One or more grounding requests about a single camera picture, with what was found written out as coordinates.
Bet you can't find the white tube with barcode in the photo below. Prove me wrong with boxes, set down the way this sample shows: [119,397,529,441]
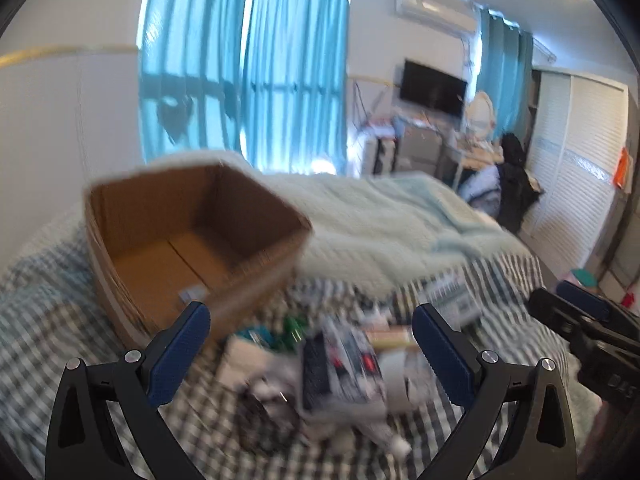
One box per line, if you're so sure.
[358,422,412,460]

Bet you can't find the black wall television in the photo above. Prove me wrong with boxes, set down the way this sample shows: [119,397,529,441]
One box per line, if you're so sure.
[399,60,468,118]

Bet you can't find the clear plastic bag of items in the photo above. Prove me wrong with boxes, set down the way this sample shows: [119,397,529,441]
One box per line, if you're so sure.
[296,315,388,426]

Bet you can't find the round vanity mirror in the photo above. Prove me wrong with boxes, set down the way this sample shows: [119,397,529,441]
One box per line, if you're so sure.
[464,91,496,141]

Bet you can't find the white desk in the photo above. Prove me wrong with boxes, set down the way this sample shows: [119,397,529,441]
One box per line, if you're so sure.
[446,146,503,191]

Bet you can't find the grey mini fridge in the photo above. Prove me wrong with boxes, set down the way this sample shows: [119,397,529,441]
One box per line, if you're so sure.
[395,126,442,177]

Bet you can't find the blue window curtain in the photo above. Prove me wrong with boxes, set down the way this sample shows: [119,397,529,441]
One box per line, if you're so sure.
[137,0,350,174]

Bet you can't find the green snack packet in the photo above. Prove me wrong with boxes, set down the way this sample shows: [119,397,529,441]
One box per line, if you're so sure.
[280,315,308,352]

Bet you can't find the white folded cloth pad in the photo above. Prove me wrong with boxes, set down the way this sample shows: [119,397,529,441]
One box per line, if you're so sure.
[215,336,299,391]

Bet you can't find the pale green knit blanket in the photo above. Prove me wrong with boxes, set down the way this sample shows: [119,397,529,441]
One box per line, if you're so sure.
[149,151,530,298]

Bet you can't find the white air conditioner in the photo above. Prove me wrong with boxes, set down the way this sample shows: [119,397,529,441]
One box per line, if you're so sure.
[395,0,477,37]

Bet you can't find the checkered bed sheet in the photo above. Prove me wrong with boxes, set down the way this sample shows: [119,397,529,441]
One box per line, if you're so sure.
[1,231,577,479]

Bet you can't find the black clothes pile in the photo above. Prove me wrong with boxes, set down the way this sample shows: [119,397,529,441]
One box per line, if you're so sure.
[497,132,544,235]

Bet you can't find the dark bead bracelet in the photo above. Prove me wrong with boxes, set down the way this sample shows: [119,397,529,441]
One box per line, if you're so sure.
[234,383,306,456]

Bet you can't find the white louvered wardrobe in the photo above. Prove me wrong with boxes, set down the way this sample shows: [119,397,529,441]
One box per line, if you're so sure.
[521,68,630,276]

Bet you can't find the blue corner curtain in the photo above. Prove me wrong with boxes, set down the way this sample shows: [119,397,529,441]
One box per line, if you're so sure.
[476,9,534,142]

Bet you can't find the tan barcode box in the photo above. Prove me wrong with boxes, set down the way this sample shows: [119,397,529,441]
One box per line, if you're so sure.
[364,325,419,353]

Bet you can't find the brown cardboard box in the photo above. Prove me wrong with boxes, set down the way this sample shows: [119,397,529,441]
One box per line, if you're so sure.
[84,162,312,348]

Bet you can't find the teal foil packet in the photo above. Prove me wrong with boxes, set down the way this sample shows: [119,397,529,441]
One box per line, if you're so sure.
[235,325,276,349]

